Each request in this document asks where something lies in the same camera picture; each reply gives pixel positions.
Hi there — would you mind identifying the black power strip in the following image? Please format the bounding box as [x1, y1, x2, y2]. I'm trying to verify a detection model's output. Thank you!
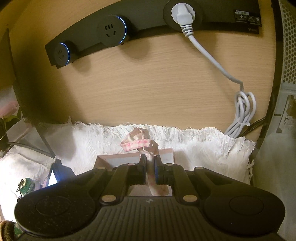
[45, 1, 262, 68]

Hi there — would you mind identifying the white textured tablecloth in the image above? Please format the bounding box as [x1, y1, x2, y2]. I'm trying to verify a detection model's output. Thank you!
[1, 123, 255, 221]

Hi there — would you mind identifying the green lidded small jar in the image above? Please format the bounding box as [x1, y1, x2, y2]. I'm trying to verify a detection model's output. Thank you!
[16, 178, 35, 197]

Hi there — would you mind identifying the pink cardboard box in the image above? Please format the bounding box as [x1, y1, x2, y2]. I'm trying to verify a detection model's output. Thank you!
[94, 148, 175, 196]

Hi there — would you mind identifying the white power cable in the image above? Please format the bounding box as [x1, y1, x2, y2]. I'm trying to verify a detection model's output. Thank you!
[170, 3, 257, 139]

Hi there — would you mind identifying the black television screen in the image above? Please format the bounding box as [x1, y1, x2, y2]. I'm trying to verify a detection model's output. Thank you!
[1, 29, 56, 158]

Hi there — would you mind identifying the white perforated appliance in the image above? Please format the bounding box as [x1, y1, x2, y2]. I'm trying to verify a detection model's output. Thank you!
[253, 1, 295, 240]

